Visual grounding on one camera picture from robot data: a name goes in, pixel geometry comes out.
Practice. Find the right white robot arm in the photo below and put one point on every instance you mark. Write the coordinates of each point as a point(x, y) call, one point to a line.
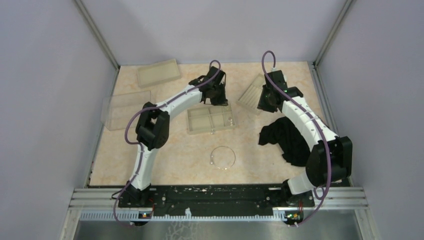
point(331, 155)

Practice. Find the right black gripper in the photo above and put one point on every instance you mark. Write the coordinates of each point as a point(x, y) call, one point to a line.
point(262, 105)

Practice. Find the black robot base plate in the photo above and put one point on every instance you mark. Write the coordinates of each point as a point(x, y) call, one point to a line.
point(216, 200)

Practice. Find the beige compartment jewelry tray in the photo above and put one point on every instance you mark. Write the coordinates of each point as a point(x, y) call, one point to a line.
point(210, 119)

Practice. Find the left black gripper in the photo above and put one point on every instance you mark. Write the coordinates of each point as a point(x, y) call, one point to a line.
point(223, 101)

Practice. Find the beige slotted ring tray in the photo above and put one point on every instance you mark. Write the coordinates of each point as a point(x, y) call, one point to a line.
point(251, 96)

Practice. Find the silver wire bangle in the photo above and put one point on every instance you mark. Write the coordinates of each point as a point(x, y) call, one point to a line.
point(222, 157)

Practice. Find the white slotted cable duct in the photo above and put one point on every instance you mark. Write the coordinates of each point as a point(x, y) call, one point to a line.
point(143, 216)

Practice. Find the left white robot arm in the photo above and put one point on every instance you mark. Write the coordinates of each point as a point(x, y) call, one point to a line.
point(153, 127)

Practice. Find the black cloth with print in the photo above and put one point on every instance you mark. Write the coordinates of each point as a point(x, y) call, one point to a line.
point(284, 133)

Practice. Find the clear plastic box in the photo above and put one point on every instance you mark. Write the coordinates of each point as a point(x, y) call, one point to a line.
point(117, 110)

